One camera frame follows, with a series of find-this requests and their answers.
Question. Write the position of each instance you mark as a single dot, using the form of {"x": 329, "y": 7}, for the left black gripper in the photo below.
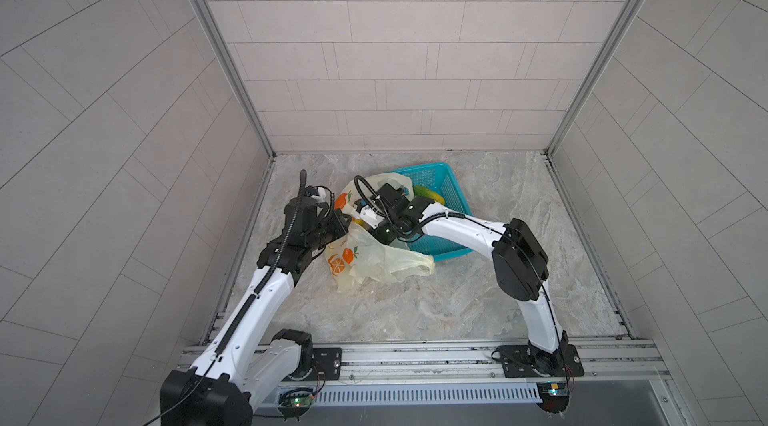
{"x": 339, "y": 229}

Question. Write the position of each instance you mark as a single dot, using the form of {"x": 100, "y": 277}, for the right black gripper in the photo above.
{"x": 376, "y": 233}

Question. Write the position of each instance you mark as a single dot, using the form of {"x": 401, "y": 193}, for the cream plastic bag fruit print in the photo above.
{"x": 358, "y": 257}

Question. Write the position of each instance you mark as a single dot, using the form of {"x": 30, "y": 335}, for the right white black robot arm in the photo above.
{"x": 519, "y": 261}

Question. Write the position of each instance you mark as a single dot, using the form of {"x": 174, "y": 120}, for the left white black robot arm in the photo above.
{"x": 229, "y": 380}

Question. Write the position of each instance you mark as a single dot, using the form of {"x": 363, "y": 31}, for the teal plastic basket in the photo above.
{"x": 439, "y": 178}

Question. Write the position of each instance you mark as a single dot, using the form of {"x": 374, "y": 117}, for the left circuit board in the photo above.
{"x": 294, "y": 403}

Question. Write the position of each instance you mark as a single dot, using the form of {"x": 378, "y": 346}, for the circuit board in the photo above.
{"x": 555, "y": 397}
{"x": 294, "y": 403}

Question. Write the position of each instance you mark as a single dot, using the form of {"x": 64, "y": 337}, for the white vent grille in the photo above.
{"x": 427, "y": 394}

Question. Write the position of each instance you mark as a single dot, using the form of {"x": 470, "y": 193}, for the right circuit board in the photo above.
{"x": 555, "y": 397}

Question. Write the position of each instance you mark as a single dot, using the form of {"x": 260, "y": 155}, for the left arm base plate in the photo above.
{"x": 324, "y": 360}

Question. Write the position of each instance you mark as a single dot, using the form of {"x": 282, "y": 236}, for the aluminium mounting rail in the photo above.
{"x": 464, "y": 362}

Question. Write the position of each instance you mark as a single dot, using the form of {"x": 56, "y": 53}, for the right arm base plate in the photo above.
{"x": 529, "y": 362}

